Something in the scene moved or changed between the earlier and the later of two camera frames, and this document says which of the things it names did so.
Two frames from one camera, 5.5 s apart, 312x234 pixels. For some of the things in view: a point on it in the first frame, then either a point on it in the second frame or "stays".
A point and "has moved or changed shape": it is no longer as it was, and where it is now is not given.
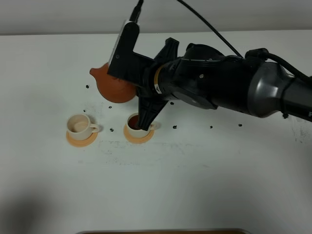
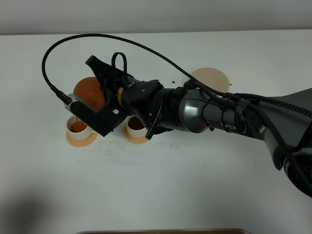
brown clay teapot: [113, 89] has moved or changed shape
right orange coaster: [138, 140] stays
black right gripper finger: [169, 52] -> [105, 72]
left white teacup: [79, 127] stays
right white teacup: [131, 126] stays
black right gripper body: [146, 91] -> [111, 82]
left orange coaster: [82, 143] stays
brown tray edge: [164, 231] stays
